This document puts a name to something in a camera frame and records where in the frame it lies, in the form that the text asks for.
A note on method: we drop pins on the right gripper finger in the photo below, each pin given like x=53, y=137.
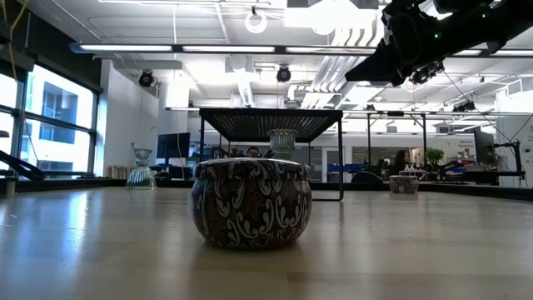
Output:
x=383, y=68

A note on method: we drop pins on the mauve purple candle tin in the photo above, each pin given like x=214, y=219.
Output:
x=403, y=184

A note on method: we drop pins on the purple jar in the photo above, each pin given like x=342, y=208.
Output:
x=250, y=204

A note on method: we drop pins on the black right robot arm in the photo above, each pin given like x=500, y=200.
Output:
x=479, y=29

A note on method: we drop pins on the person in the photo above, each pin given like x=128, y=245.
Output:
x=399, y=162
x=252, y=151

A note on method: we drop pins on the black round ceiling speaker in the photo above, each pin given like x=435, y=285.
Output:
x=146, y=78
x=283, y=74

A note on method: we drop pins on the small potted office plant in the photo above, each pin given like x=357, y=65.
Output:
x=434, y=156

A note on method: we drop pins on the black perforated metal shelf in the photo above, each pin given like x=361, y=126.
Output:
x=270, y=123

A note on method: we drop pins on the black computer monitor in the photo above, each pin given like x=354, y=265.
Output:
x=172, y=146
x=483, y=146

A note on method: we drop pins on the long linear ceiling light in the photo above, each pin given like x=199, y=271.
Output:
x=125, y=48

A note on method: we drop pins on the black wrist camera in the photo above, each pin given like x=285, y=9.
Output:
x=424, y=74

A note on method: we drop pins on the black aluminium rig frame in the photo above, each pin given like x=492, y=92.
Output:
x=62, y=184

